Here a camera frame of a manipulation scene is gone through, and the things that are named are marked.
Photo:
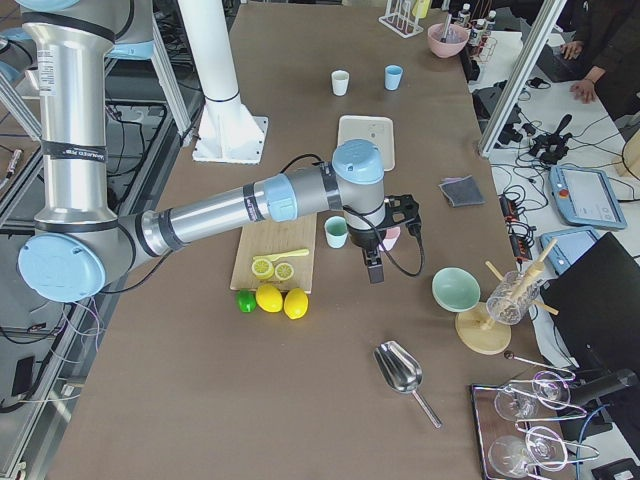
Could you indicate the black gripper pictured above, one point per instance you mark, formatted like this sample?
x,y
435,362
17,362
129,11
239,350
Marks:
x,y
366,239

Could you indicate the pink cup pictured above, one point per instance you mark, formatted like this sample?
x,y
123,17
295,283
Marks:
x,y
389,237

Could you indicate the cream cup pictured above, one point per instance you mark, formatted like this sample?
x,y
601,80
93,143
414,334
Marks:
x,y
340,82

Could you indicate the blue cup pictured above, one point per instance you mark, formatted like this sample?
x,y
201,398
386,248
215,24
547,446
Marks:
x,y
393,77

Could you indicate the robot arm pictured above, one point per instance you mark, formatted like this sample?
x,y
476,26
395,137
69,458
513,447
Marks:
x,y
97,225

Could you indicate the cream rabbit tray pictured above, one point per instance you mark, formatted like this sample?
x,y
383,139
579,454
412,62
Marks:
x,y
376,129

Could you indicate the green cup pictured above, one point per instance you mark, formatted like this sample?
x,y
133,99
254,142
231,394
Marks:
x,y
336,232

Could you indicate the yellow plastic knife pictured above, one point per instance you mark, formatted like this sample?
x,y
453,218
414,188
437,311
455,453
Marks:
x,y
281,255

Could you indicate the green bowl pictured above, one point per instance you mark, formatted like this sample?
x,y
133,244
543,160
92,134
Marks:
x,y
455,289

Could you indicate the whole lemon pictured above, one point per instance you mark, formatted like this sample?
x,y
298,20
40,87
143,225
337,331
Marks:
x,y
269,298
296,304

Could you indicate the lemon slice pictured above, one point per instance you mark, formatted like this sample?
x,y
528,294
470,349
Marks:
x,y
284,271
262,268

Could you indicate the grey folded cloth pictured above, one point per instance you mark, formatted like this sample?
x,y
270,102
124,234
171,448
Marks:
x,y
461,191

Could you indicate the metal scoop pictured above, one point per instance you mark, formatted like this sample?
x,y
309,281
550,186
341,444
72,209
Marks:
x,y
403,373

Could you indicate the wooden cutting board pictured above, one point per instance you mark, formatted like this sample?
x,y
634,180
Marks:
x,y
269,237

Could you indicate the wooden cup tree stand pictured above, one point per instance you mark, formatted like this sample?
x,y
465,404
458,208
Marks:
x,y
479,331

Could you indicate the green lime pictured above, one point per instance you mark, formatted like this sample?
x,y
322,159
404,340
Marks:
x,y
246,301

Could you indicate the glass cup on stand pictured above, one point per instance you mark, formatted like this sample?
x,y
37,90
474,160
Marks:
x,y
504,306

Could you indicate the blue teach pendant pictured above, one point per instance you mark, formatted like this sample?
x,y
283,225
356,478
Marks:
x,y
585,197
570,245

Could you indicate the pink bowl with ice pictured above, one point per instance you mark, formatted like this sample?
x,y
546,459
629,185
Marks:
x,y
456,39

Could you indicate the yellow cup on rack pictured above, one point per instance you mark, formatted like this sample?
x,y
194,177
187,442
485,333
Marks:
x,y
421,8

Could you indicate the metal tube in bowl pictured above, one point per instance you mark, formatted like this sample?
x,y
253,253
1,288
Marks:
x,y
445,29

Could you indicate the person at desk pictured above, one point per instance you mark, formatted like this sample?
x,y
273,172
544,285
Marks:
x,y
606,43

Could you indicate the white wire cup rack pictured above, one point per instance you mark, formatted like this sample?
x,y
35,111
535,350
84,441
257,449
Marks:
x,y
402,17

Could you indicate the aluminium frame post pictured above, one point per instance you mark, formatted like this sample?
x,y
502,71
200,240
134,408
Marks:
x,y
541,29

